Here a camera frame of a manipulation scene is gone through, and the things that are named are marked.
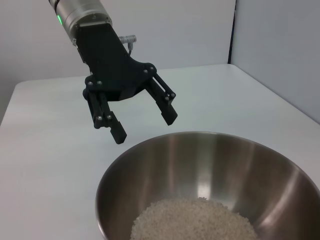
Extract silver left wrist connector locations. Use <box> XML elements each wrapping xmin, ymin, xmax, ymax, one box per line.
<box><xmin>118</xmin><ymin>34</ymin><xmax>138</xmax><ymax>47</ymax></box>

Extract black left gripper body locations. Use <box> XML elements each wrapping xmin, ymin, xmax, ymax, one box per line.
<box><xmin>75</xmin><ymin>22</ymin><xmax>158</xmax><ymax>102</ymax></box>

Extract stainless steel mixing bowl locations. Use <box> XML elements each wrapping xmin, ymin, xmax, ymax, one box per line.
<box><xmin>94</xmin><ymin>131</ymin><xmax>320</xmax><ymax>240</ymax></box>

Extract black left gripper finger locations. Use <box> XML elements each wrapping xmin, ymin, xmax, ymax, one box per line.
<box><xmin>82</xmin><ymin>89</ymin><xmax>128</xmax><ymax>145</ymax></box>
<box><xmin>144</xmin><ymin>72</ymin><xmax>179</xmax><ymax>126</ymax></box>

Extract white rice grains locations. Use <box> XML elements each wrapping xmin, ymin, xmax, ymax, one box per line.
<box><xmin>130</xmin><ymin>196</ymin><xmax>260</xmax><ymax>240</ymax></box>

